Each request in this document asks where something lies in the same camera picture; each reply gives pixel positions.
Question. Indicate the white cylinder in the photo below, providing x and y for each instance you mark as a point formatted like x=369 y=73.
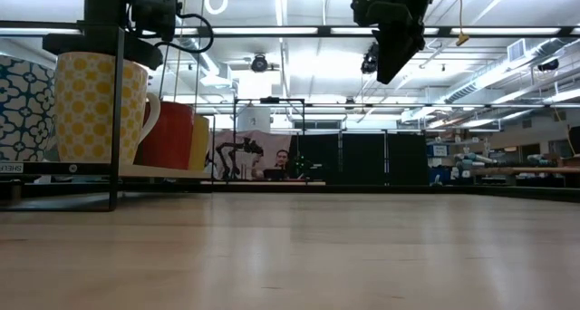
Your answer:
x=254 y=119

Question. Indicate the black background robot arm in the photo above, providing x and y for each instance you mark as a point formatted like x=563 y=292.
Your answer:
x=303 y=165
x=235 y=148

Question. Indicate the black ceiling device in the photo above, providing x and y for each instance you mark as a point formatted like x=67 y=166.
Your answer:
x=548 y=65

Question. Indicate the wooden background table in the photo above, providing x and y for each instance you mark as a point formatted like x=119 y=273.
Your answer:
x=534 y=169

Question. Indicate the black partition panels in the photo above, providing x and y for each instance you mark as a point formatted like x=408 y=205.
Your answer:
x=362 y=160

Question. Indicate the white mug blue pattern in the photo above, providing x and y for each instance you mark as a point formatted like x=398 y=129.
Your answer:
x=25 y=110

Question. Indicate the pink cloth screen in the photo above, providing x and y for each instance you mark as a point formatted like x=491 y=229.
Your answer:
x=267 y=142

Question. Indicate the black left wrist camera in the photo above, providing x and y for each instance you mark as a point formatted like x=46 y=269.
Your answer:
x=154 y=8

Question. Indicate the round black ceiling camera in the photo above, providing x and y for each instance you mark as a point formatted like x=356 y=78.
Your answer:
x=259 y=63

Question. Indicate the blue labelled storage bin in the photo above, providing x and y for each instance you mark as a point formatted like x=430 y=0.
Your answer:
x=437 y=150

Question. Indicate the person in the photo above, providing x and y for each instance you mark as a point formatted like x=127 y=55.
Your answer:
x=282 y=158

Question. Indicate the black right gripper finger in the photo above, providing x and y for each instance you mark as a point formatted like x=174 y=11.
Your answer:
x=411 y=47
x=387 y=56

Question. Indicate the white ceiling vent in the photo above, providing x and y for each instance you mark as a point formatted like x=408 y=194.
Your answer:
x=516 y=50

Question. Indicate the white mug yellow dots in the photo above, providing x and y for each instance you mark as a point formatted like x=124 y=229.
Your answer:
x=86 y=110

